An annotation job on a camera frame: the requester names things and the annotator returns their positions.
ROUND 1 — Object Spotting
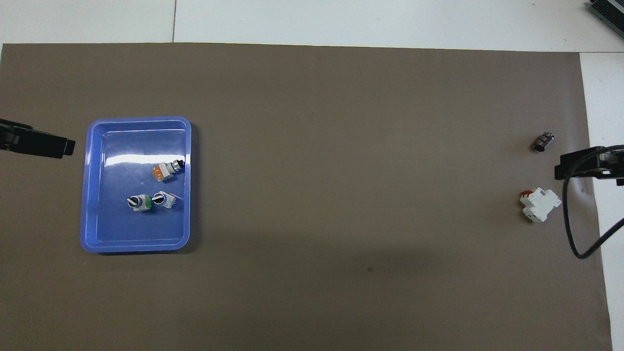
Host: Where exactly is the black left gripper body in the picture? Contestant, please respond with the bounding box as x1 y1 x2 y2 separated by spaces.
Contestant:
0 118 34 153

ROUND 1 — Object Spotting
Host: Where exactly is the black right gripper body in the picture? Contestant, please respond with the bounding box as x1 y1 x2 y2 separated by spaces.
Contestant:
602 144 624 187

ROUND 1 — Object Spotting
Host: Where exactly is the selector switch green orange base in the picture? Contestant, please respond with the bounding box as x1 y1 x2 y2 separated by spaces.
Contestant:
153 158 186 183

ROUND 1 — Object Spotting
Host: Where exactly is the small black terminal block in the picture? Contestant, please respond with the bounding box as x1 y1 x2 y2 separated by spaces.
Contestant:
532 131 556 153

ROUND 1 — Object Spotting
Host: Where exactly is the white circuit breaker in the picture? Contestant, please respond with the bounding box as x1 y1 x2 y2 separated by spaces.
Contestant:
520 188 562 223

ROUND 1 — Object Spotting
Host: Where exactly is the blue plastic tray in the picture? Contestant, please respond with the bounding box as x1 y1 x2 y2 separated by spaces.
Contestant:
79 116 193 254

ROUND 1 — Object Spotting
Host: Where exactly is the brown table mat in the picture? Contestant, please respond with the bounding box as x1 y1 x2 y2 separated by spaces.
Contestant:
0 43 614 351

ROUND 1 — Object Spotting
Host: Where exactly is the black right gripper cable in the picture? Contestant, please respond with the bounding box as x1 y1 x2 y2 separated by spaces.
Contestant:
562 145 624 259

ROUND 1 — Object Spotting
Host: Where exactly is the selector switch red base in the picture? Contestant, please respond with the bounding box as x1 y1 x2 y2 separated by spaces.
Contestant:
153 191 183 210

